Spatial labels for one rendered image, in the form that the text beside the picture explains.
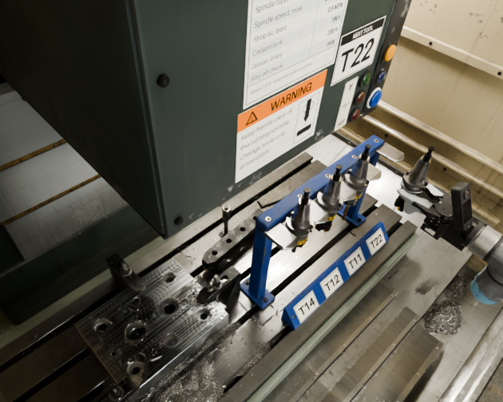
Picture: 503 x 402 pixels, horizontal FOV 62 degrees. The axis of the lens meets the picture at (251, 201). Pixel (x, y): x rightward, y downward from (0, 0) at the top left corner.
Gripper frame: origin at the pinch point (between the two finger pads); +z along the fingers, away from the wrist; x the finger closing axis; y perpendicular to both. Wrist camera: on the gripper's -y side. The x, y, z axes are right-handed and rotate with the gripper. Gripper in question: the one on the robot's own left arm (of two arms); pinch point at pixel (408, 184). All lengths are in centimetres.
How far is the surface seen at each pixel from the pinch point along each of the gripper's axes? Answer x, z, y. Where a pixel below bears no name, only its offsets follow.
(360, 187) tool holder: -13.0, 6.8, -1.9
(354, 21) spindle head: -41, 5, -52
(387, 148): 5.8, 11.0, -1.8
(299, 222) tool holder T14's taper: -34.9, 8.5, -4.1
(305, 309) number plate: -33.5, 0.4, 26.7
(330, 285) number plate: -22.4, 0.5, 26.4
